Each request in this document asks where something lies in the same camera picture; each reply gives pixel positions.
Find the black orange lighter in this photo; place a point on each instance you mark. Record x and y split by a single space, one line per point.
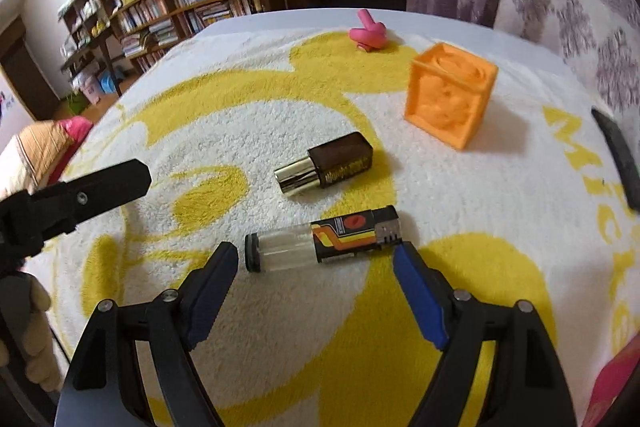
340 239

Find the small pink toy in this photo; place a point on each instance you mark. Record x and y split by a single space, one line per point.
369 32

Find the person's left hand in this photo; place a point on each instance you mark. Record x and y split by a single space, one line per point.
40 357

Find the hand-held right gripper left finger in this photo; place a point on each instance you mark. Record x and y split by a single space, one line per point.
212 292

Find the white wall poster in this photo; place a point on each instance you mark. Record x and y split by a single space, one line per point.
10 107

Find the pink cloth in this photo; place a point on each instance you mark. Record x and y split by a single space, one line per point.
77 128

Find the blue storage bin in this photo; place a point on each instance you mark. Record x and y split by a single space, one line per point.
107 83

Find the light orange rubber cube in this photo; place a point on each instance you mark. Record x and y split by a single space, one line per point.
450 97

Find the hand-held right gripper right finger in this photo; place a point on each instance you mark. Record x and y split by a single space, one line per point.
420 302

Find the pink storage bin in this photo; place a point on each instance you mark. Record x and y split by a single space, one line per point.
92 91

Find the white yellow printed blanket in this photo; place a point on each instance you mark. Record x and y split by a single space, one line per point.
300 357

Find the pink tin container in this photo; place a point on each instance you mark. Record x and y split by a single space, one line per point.
615 382

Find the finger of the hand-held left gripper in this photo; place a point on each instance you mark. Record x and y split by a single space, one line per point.
110 187

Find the small open shelf rack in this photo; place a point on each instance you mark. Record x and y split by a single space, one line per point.
85 37

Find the black phone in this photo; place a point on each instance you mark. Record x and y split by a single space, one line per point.
620 157

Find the green storage bin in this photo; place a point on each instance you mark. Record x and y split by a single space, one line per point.
77 103

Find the tan cushion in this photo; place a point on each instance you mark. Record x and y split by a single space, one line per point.
35 152

